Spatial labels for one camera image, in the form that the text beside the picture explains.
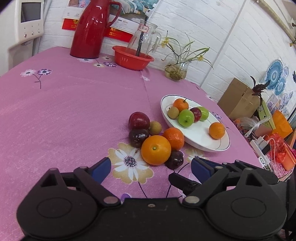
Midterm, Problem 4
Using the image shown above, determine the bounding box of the clear plastic bag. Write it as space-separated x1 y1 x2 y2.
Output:
235 116 261 135

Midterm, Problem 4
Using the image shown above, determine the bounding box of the black stirring stick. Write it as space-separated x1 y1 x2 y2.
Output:
136 21 147 57

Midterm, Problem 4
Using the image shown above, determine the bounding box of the orange bag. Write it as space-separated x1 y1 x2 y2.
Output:
272 110 293 139

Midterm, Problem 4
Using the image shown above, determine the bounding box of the white power strip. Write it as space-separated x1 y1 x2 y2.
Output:
250 137 272 168

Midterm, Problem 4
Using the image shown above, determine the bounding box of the white water dispenser with screen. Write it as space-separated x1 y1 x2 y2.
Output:
8 0 52 70

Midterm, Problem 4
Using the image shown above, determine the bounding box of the green apple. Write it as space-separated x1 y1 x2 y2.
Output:
198 107 209 121
178 109 195 128

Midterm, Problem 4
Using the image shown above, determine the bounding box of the cardboard box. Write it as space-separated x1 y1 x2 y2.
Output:
218 77 263 121

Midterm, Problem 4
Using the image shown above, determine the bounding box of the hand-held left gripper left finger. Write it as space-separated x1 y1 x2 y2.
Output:
34 157 121 207

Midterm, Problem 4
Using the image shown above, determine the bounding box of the green box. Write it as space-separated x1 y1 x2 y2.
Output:
257 100 275 129

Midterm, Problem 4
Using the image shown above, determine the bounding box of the brown kiwi fruit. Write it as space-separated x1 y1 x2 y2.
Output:
167 107 180 119
149 121 162 136

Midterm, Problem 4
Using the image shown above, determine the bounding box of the red net bag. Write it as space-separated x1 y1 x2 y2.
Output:
269 133 290 163

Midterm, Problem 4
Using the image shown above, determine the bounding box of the glass vase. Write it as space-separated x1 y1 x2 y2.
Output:
165 61 190 81

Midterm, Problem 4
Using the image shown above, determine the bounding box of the red thermos jug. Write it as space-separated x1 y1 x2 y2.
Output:
70 0 122 59

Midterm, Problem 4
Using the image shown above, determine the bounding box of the pink floral tablecloth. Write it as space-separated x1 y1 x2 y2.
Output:
0 46 273 232

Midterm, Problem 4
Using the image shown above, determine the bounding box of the dark purple passion fruit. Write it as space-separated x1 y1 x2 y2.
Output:
165 150 184 170
129 129 150 148

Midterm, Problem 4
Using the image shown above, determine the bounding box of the dark purple plant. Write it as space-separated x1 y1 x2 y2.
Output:
250 76 270 106

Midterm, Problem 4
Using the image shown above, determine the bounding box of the large blue patterned plate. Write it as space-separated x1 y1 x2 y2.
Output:
264 60 284 90

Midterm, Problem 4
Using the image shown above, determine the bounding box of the green flowering plant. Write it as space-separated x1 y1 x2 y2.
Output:
159 31 214 70

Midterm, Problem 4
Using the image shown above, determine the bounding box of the white oval plate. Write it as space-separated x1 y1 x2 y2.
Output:
161 94 231 152

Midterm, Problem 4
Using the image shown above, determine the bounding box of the red apple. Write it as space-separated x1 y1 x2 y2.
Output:
128 112 151 130
190 107 202 123

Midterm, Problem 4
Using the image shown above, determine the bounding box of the orange mandarin with stem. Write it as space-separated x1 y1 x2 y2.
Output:
173 98 189 112

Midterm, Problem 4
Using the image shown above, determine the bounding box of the round orange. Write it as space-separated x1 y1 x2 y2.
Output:
209 122 226 140
141 135 172 166

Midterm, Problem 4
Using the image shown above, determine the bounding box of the red plastic basin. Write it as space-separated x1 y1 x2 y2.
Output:
112 46 154 71

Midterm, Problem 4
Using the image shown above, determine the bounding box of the wall poster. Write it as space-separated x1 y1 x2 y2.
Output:
62 0 160 42

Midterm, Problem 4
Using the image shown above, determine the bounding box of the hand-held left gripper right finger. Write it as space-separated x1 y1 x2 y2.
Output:
183 158 270 207

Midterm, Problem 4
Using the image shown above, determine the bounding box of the glass pitcher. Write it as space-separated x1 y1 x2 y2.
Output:
127 20 162 57

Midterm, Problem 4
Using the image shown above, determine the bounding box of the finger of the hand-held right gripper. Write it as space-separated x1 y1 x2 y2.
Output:
195 157 279 184
168 173 203 193

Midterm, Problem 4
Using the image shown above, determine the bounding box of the wooden rod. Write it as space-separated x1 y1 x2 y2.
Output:
264 0 296 40

